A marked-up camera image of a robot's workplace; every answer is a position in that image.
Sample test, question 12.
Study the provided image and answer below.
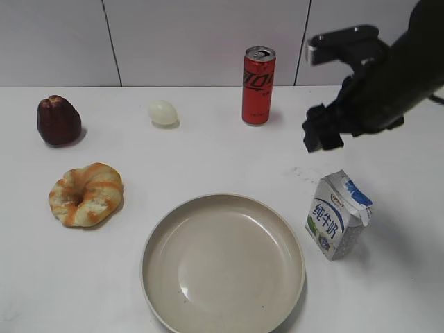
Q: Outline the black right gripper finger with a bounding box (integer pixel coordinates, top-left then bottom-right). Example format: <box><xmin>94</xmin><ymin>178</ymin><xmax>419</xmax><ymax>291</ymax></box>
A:
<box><xmin>302</xmin><ymin>119</ymin><xmax>323</xmax><ymax>153</ymax></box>

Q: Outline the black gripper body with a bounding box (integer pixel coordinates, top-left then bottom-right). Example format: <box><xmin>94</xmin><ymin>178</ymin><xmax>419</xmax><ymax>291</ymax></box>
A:
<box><xmin>306</xmin><ymin>64</ymin><xmax>404</xmax><ymax>137</ymax></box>

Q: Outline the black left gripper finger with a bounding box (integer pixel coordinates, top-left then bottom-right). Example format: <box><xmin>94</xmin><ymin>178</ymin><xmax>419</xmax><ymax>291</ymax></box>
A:
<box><xmin>319</xmin><ymin>129</ymin><xmax>344</xmax><ymax>151</ymax></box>

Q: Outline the white blue milk carton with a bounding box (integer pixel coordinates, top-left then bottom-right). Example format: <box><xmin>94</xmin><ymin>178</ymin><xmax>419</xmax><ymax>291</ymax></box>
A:
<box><xmin>305</xmin><ymin>170</ymin><xmax>373</xmax><ymax>261</ymax></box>

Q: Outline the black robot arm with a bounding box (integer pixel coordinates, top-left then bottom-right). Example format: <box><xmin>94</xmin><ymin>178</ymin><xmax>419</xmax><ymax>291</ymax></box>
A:
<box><xmin>302</xmin><ymin>1</ymin><xmax>443</xmax><ymax>153</ymax></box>

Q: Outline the beige round plate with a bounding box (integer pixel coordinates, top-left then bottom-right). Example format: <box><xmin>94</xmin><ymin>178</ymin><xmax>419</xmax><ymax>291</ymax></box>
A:
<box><xmin>139</xmin><ymin>194</ymin><xmax>305</xmax><ymax>332</ymax></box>

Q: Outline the red soda can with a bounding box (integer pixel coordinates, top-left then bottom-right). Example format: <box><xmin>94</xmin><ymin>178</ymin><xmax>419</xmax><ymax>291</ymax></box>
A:
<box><xmin>241</xmin><ymin>46</ymin><xmax>276</xmax><ymax>126</ymax></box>

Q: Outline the white egg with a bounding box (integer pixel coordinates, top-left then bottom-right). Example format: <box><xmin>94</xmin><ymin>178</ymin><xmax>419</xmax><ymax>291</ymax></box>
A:
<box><xmin>148</xmin><ymin>100</ymin><xmax>178</xmax><ymax>126</ymax></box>

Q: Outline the glazed bread donut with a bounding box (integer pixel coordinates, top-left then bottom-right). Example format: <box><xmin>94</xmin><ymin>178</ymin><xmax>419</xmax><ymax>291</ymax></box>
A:
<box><xmin>49</xmin><ymin>162</ymin><xmax>124</xmax><ymax>228</ymax></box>

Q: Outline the dark red wax apple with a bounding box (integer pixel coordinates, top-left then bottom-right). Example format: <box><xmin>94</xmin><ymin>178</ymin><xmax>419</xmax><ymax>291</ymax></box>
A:
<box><xmin>37</xmin><ymin>95</ymin><xmax>82</xmax><ymax>146</ymax></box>

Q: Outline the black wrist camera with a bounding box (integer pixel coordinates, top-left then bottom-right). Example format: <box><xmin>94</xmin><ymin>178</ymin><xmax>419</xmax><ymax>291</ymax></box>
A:
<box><xmin>306</xmin><ymin>24</ymin><xmax>389</xmax><ymax>71</ymax></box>

